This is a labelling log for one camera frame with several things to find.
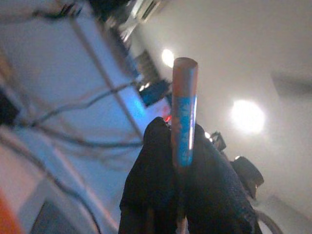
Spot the round ceiling light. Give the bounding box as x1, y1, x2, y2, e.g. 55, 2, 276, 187
161, 48, 175, 68
230, 99, 266, 134

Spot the orange plastic plate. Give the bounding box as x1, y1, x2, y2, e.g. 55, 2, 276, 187
0, 190, 24, 234

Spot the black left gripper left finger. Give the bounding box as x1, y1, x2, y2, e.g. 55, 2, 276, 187
118, 117, 181, 234

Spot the stainless steel sink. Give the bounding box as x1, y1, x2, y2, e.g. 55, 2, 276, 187
31, 199, 100, 234

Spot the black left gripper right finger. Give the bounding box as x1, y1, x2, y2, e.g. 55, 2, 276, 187
181, 124, 259, 234

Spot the red and blue stick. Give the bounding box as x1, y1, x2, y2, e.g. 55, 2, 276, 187
170, 57, 198, 175

